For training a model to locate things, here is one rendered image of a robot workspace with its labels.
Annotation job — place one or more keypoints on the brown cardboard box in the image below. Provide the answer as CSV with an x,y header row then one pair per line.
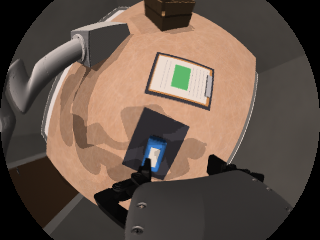
x,y
177,13

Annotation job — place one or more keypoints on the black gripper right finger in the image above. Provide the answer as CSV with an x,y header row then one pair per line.
x,y
217,165

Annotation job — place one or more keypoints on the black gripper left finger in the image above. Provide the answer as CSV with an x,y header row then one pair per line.
x,y
122,191

